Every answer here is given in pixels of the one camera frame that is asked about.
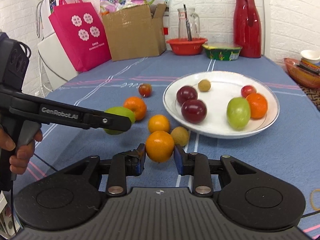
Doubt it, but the blue striped tablecloth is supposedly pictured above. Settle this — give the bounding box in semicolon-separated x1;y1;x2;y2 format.
15;52;319;239

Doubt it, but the rubber band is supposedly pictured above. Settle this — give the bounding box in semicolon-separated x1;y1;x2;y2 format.
310;189;320;211

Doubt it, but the green instant noodle bowl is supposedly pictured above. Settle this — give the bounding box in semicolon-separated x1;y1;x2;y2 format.
202;43;242;61

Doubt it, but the orange on plate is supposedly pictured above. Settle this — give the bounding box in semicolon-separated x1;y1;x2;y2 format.
246;93;268;119

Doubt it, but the orange-brown bowl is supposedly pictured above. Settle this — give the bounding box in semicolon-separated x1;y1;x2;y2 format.
284;58;319;89

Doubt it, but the red plastic basket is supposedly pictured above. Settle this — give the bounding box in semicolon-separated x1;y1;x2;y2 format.
167;37;208;56

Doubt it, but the colourful floral cloth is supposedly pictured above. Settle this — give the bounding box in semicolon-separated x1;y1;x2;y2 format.
100;0;166;16

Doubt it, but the pink shopping bag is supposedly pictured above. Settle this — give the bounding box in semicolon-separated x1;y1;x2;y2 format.
49;0;112;72

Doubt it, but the dark red plum upper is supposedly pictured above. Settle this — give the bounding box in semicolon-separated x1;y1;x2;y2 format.
176;86;198;106

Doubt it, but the white cup in bowl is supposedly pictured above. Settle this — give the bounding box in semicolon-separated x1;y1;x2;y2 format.
300;49;320;64

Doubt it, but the small orange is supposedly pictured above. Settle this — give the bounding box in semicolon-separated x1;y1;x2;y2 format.
148;114;170;133

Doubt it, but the person's left hand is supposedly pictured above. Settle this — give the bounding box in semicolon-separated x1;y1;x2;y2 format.
0;127;43;174

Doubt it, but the glass pitcher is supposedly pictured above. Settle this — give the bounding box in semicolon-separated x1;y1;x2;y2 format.
178;7;200;41

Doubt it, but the brown kiwi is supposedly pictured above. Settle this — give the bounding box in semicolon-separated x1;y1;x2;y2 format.
170;126;190;147

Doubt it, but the green apple on plate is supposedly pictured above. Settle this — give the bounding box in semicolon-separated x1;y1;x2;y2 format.
226;97;251;130

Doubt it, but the dark red plum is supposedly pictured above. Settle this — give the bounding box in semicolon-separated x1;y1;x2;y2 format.
181;99;207;124
176;86;198;106

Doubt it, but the cardboard box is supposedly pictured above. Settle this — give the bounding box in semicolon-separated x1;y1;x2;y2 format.
102;4;167;61

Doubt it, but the white appliance behind bag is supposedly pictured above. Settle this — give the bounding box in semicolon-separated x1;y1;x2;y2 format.
36;0;78;90

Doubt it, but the green apple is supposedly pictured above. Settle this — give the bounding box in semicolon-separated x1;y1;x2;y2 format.
103;106;136;136
226;97;251;130

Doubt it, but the small brown longan fruit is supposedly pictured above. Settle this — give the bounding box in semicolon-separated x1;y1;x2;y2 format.
197;79;211;92

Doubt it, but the small red apple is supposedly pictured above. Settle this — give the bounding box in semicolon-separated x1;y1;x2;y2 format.
241;85;257;98

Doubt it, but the black stirrer in pitcher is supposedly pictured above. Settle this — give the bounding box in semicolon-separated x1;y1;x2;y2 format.
183;4;192;41

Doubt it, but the white round plate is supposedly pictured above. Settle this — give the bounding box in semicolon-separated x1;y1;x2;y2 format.
163;70;280;139

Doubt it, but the red thermos jug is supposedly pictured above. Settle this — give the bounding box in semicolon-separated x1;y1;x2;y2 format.
233;0;262;58

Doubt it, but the small red-green tomato fruit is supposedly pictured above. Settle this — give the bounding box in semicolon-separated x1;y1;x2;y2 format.
138;83;152;98

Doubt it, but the dark red plum lower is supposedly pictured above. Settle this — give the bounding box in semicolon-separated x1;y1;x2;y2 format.
181;99;207;124

